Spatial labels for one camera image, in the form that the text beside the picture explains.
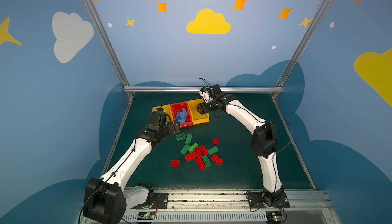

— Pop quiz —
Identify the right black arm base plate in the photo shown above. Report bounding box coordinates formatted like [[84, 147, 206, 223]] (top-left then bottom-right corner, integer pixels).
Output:
[[245, 191, 290, 211]]

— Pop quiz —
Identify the right green circuit board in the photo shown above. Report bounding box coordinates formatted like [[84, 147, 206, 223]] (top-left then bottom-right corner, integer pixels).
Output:
[[266, 212, 285, 224]]

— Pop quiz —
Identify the small red lego brick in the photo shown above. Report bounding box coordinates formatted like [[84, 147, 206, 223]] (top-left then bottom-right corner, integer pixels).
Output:
[[170, 160, 180, 167], [212, 138, 219, 145]]

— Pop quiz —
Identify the green circuit board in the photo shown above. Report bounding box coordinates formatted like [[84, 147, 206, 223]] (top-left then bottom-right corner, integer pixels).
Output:
[[266, 212, 285, 224], [137, 212, 156, 221]]

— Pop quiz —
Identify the green lego brick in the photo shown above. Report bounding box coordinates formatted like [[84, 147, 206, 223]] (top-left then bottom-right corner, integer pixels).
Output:
[[188, 142, 198, 153], [175, 133, 187, 141], [208, 146, 219, 156], [180, 144, 190, 155], [185, 134, 193, 145], [202, 155, 212, 168]]

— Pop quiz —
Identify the yellow plastic bin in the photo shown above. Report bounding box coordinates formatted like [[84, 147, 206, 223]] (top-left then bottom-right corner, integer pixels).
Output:
[[187, 99, 210, 125], [153, 105, 173, 121]]

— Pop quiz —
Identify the aluminium frame back bar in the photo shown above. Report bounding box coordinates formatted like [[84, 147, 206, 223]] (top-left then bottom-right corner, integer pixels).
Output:
[[124, 86, 284, 94]]

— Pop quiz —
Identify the aluminium frame left post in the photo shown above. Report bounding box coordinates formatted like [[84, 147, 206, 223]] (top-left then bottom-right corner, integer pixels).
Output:
[[82, 0, 129, 88]]

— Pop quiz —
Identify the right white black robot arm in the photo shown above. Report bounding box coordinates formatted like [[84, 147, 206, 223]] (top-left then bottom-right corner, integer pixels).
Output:
[[197, 84, 286, 207]]

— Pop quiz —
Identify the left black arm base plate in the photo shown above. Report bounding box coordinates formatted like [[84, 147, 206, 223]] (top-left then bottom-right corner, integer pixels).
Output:
[[132, 192, 169, 210]]

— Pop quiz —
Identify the red plastic bin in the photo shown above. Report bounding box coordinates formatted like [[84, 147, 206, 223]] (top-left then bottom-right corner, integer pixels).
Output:
[[170, 102, 193, 128]]

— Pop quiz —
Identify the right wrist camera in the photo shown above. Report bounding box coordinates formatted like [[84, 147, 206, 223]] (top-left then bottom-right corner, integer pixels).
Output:
[[199, 89, 211, 103]]

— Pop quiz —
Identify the aluminium frame post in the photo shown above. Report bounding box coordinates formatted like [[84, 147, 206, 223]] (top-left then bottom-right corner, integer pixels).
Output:
[[275, 0, 334, 92], [82, 0, 129, 88]]

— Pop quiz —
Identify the left green circuit board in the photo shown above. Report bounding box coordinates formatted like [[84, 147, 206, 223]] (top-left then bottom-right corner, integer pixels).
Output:
[[137, 212, 156, 221]]

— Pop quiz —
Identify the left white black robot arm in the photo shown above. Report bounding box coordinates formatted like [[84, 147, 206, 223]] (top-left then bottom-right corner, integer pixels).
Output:
[[79, 109, 180, 224]]

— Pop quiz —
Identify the aluminium frame right post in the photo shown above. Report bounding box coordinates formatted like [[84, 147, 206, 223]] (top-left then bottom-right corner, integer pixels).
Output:
[[275, 0, 334, 92]]

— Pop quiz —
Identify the left yellow plastic bin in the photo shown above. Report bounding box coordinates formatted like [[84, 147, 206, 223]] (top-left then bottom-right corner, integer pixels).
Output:
[[153, 105, 173, 121]]

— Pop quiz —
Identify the right yellow plastic bin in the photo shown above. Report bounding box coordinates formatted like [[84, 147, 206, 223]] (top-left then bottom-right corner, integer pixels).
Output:
[[187, 99, 210, 125]]

